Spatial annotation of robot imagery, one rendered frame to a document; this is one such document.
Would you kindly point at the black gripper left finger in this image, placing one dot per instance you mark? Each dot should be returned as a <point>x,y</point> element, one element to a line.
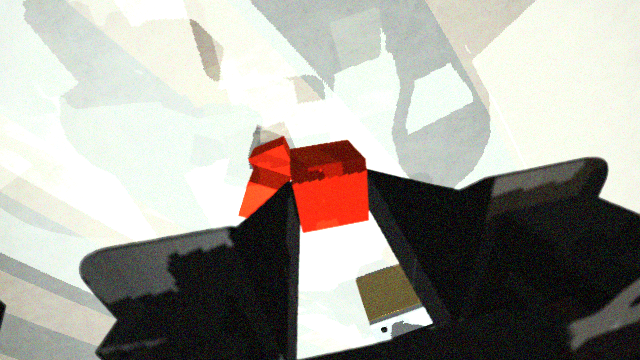
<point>257,261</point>

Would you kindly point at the red cube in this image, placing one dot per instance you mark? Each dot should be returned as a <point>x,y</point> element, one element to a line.
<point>273,155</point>
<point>330,185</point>
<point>262,184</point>

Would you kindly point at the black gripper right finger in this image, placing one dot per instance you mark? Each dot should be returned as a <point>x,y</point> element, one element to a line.
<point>442,237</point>

